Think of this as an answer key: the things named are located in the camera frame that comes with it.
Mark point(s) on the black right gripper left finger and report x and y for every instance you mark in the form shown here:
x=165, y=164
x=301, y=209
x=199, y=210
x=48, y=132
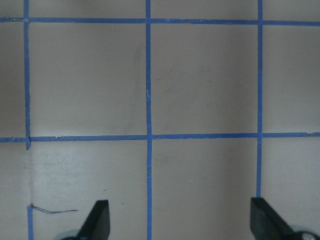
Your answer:
x=97, y=225

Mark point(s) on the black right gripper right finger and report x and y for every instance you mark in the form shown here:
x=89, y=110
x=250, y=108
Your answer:
x=266, y=223

